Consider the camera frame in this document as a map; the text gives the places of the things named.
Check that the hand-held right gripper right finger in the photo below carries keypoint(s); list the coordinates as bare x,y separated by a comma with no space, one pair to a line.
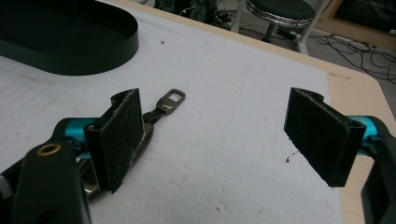
320,137

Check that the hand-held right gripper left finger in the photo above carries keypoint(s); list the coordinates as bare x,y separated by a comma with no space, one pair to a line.
116,140

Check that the black oval tray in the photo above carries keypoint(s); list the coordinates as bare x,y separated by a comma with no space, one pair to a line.
77,59

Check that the white foam sheet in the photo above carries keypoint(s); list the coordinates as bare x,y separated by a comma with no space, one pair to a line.
218,130

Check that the wooden cabinet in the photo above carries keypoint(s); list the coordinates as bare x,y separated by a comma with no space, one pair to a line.
358,28

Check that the black round stool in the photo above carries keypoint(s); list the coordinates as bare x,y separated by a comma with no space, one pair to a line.
281,11

